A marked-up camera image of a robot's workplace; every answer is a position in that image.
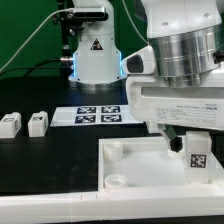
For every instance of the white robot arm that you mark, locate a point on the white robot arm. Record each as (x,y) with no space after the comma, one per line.
(177,79)

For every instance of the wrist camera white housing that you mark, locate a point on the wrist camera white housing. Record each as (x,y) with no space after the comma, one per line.
(141,62)

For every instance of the white square table top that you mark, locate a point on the white square table top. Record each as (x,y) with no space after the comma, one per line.
(147,162)

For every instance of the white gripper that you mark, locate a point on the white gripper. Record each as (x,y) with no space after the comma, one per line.
(150,100)

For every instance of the sheet with four tags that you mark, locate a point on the sheet with four tags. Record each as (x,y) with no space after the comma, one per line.
(92,115)

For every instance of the black camera stand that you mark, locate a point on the black camera stand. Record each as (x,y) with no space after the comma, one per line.
(69,25)

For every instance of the white L-shaped obstacle fence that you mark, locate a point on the white L-shaped obstacle fence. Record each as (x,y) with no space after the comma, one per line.
(114,204)

